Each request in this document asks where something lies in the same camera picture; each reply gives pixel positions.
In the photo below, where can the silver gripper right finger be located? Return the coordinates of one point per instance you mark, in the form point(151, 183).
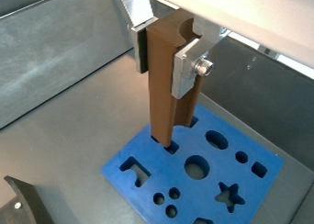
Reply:
point(190, 60)

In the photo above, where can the black curved bracket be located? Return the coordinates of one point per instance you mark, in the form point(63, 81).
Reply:
point(24, 209)

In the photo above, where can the blue shape sorting board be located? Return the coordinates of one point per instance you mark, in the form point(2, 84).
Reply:
point(209, 179)

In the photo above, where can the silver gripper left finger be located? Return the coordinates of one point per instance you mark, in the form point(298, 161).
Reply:
point(139, 18)

